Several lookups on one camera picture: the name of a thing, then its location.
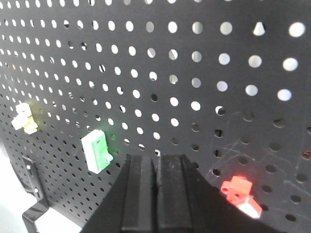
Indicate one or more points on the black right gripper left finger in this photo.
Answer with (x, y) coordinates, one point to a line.
(130, 205)

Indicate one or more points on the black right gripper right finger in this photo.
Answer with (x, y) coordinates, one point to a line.
(187, 203)

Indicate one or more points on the black perforated pegboard panel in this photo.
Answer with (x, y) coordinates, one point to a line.
(225, 82)

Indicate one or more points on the red rotary switch lower right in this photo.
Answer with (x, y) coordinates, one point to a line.
(238, 193)

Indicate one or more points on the yellow rotary switch lower left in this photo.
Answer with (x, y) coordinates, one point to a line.
(24, 119)

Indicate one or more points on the green rotary switch lower middle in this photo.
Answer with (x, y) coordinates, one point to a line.
(96, 151)

